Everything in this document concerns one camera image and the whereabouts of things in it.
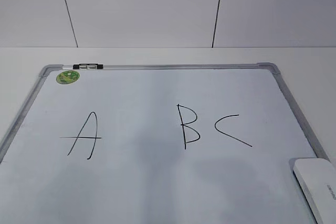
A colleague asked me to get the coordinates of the white whiteboard eraser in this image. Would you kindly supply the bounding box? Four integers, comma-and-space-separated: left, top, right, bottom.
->
289, 158, 335, 223

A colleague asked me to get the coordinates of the white framed whiteboard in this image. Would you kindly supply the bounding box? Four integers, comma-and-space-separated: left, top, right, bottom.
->
1, 63, 329, 223

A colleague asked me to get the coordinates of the black silver hanging clip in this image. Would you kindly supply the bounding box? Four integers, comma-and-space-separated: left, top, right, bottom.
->
72, 63, 103, 70

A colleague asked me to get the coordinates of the green round magnet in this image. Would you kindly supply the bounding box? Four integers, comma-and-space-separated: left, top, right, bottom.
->
56, 70, 80, 84

